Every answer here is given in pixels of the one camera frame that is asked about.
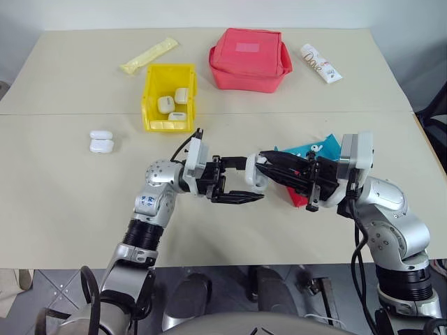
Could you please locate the dark rounded shape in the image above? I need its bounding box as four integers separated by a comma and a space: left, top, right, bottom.
163, 271, 214, 332
256, 267, 298, 315

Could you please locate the yellow plastic bin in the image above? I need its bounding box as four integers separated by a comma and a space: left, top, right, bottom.
140, 63, 198, 133

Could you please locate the white Dove tube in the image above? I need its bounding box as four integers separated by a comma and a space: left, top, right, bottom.
300, 43, 344, 84

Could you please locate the white floor cable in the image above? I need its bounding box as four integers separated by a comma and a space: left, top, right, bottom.
306, 313, 340, 325

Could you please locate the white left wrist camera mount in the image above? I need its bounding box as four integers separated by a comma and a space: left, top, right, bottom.
181, 136, 210, 196

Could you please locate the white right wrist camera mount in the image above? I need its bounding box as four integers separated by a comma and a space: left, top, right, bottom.
325, 131, 375, 209

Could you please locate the red fabric pouch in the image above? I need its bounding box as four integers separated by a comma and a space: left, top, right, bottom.
208, 27, 293, 94

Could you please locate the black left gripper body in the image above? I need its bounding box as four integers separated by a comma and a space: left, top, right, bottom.
197, 156, 228, 204

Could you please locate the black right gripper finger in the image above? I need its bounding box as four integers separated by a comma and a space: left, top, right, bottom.
256, 164, 309, 191
260, 150, 310, 172

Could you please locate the black office chair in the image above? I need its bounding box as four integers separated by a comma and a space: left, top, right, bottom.
414, 83, 447, 151

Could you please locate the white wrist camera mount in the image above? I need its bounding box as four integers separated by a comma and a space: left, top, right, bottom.
181, 136, 210, 196
325, 131, 375, 209

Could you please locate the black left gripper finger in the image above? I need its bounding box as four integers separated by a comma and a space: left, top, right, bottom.
210, 190, 265, 205
219, 156, 250, 172

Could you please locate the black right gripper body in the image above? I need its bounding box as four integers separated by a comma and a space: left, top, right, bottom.
295, 151, 351, 213

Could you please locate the pale yellow sachet packet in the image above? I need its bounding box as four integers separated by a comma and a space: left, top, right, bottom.
119, 37, 179, 75

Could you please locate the grey robot torso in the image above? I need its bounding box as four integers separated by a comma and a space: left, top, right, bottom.
153, 308, 361, 335

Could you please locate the teal plastic tray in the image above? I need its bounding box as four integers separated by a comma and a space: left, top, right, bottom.
274, 134, 342, 164

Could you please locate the red plastic tray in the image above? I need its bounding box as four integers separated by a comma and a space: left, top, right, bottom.
284, 169, 311, 209

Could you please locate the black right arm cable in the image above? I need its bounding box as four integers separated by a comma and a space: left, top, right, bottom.
345, 170, 376, 335

